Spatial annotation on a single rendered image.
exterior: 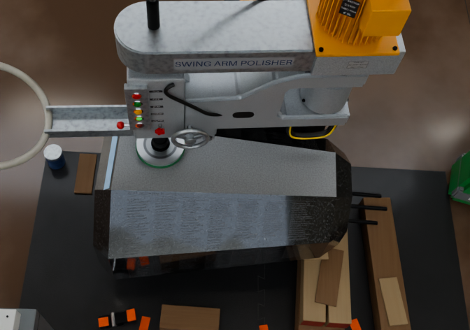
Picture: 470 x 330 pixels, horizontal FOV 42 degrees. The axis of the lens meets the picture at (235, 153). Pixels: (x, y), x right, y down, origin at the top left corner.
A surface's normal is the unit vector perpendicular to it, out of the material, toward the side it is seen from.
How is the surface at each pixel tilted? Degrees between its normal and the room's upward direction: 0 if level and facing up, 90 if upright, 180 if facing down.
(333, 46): 0
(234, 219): 45
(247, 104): 90
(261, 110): 90
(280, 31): 0
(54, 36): 0
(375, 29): 90
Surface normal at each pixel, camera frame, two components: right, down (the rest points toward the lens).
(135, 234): 0.06, 0.30
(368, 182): 0.08, -0.46
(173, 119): 0.08, 0.89
